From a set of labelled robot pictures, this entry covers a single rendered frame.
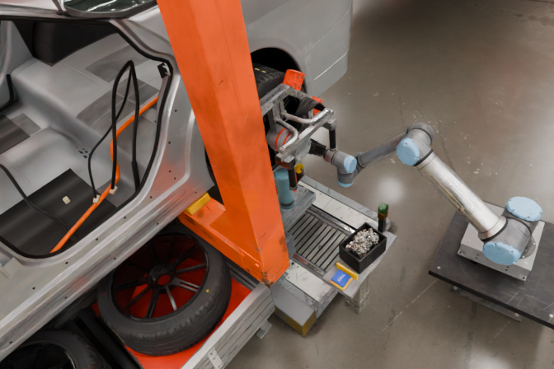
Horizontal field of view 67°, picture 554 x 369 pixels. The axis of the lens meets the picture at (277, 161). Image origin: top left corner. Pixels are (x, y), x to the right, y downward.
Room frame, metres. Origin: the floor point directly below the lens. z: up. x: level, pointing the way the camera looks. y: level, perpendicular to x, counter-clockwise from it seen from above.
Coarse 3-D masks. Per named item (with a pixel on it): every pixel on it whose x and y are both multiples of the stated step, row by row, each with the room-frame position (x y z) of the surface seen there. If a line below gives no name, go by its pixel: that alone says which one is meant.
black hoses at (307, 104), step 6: (300, 102) 1.75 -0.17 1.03; (306, 102) 1.72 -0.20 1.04; (312, 102) 1.71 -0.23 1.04; (318, 102) 1.72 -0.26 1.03; (300, 108) 1.72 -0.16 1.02; (306, 108) 1.71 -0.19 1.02; (312, 108) 1.69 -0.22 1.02; (318, 108) 1.75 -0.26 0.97; (324, 108) 1.73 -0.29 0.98; (294, 114) 1.71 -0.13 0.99; (300, 114) 1.70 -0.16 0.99
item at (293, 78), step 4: (288, 72) 1.85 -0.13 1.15; (292, 72) 1.84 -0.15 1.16; (296, 72) 1.82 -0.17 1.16; (300, 72) 1.84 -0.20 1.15; (284, 76) 1.86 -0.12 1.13; (288, 76) 1.84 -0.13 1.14; (292, 76) 1.83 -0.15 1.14; (296, 76) 1.81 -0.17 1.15; (300, 76) 1.83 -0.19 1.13; (284, 80) 1.84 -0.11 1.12; (288, 80) 1.83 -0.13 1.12; (292, 80) 1.82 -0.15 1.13; (296, 80) 1.81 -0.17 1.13; (300, 80) 1.83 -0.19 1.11; (288, 84) 1.82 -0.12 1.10; (292, 84) 1.80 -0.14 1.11; (296, 84) 1.80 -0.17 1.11; (300, 84) 1.83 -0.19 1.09; (296, 88) 1.80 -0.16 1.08; (300, 88) 1.82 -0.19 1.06
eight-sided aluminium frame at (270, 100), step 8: (280, 88) 1.78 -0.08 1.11; (288, 88) 1.76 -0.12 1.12; (264, 96) 1.73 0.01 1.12; (272, 96) 1.75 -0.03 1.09; (280, 96) 1.72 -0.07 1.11; (296, 96) 1.80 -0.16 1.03; (304, 96) 1.84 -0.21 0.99; (264, 104) 1.66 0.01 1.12; (272, 104) 1.68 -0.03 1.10; (264, 112) 1.63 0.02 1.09; (312, 112) 1.88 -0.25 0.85; (304, 128) 1.87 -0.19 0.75; (296, 160) 1.76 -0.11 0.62
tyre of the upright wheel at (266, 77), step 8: (256, 64) 2.00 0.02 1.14; (256, 72) 1.88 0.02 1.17; (264, 72) 1.86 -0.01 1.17; (272, 72) 1.87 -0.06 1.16; (280, 72) 1.89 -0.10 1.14; (256, 80) 1.79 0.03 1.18; (264, 80) 1.79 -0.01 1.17; (272, 80) 1.81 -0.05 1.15; (280, 80) 1.85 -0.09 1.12; (256, 88) 1.74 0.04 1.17; (264, 88) 1.77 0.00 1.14; (272, 88) 1.80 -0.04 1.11; (208, 160) 1.66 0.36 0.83
